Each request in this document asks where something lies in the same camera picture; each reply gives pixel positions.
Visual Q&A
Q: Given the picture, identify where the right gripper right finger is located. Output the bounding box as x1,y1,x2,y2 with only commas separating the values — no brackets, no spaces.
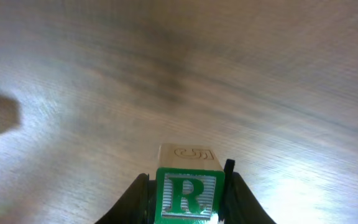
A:
218,159,276,224

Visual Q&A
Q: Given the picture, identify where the green R block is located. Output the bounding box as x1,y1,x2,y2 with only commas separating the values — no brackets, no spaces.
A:
154,143,225,224

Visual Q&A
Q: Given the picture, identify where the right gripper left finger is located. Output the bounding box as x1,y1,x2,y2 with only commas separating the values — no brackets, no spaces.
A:
95,174,149,224

